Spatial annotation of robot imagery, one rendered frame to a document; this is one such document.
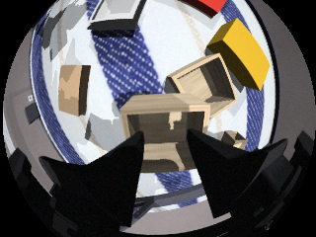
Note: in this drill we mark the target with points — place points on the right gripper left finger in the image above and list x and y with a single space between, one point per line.
110 181

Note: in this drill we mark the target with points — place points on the red flat rectangular slab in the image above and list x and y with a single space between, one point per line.
210 7

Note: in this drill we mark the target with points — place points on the yellow block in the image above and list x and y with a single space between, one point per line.
241 53

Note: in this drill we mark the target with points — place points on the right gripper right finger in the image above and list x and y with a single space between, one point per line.
227 172

